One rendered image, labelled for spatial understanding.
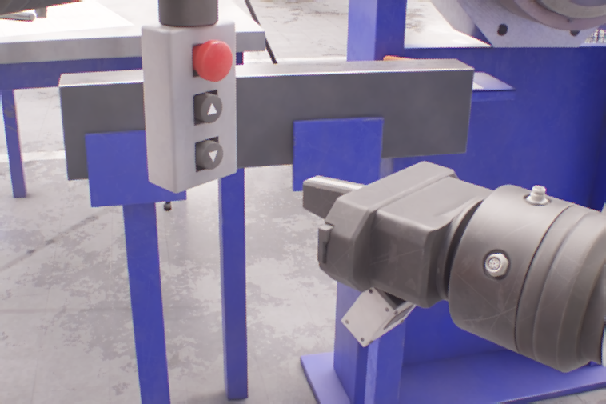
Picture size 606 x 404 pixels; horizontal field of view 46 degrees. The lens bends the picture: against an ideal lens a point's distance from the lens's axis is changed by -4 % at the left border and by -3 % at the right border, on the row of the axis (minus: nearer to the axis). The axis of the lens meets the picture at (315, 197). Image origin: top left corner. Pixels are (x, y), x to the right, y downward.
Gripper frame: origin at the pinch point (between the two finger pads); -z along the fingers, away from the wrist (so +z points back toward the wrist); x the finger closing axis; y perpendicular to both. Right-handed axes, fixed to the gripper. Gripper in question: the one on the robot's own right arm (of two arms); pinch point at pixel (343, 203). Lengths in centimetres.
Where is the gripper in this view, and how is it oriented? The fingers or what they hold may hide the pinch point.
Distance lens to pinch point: 49.3
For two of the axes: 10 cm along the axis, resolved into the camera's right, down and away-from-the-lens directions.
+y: 0.3, -9.2, -3.9
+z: 7.5, 2.8, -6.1
